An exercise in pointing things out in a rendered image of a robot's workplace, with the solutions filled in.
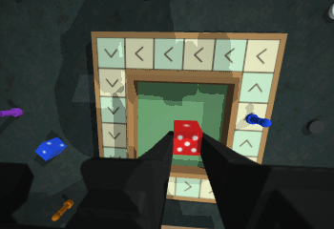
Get red die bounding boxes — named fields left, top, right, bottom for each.
left=173, top=120, right=202, bottom=156

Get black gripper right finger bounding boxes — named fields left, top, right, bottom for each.
left=200, top=132, right=334, bottom=229

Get blue die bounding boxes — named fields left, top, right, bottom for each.
left=35, top=137, right=67, bottom=161

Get orange pawn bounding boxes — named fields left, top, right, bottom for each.
left=52, top=199, right=73, bottom=221

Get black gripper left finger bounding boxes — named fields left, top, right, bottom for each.
left=80, top=131, right=174, bottom=229

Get blue pawn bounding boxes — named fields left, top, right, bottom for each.
left=245, top=114, right=271, bottom=127

